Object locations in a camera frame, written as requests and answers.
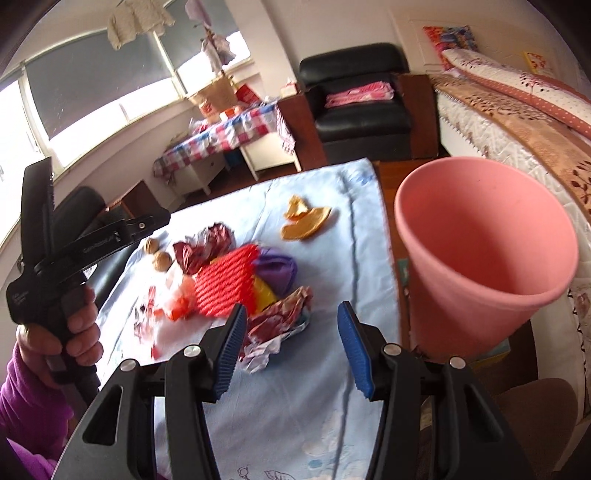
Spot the red white snack wrapper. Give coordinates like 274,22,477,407
133,286,163,360

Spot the clear red plastic bag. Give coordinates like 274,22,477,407
155,274,197,321

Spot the maroon paper wrapper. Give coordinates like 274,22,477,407
238,286,314,374

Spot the red foam net sleeve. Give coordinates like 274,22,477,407
193,244,259,318

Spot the yellow plastic bag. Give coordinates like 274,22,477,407
252,275,279,314

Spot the dark red wrapper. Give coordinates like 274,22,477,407
172,223,235,276

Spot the orange peel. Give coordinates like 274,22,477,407
280,195,332,241

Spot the person's left hand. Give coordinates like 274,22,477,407
16,286,103,389

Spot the black leather sofa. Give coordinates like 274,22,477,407
53,181,163,309

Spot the walnut far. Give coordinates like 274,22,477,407
143,238,160,255

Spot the walnut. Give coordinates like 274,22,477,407
152,251,173,272
143,238,160,255

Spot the walnut near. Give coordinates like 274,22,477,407
152,251,173,272

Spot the light blue table cloth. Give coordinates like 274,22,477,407
94,157,403,480

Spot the grey roller blind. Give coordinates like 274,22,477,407
25,32,168,138

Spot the pink plastic bin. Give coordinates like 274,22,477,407
394,157,579,361

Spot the checkered table cloth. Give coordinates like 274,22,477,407
152,101,296,181

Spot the brown paper shopping bag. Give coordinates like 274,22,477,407
188,76,238,118

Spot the white desk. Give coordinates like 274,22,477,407
170,133,301,197

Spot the red gift bag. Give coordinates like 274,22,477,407
235,84,263,106

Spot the hanging cream sweater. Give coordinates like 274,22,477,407
107,0,175,51

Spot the coat rack with clothes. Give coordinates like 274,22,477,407
185,0,235,77

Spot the tissue box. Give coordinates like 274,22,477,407
280,79,298,98

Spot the black leather armchair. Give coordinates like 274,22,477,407
280,43,440,170

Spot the bed with patterned cover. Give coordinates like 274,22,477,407
400,19,590,425

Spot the pink folded blanket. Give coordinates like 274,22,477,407
325,81,394,109

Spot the rolled white red quilt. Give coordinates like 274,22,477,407
442,49,590,139

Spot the yellow small cushion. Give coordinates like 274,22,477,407
523,51,555,78

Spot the colourful pillow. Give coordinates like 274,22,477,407
423,25,479,55

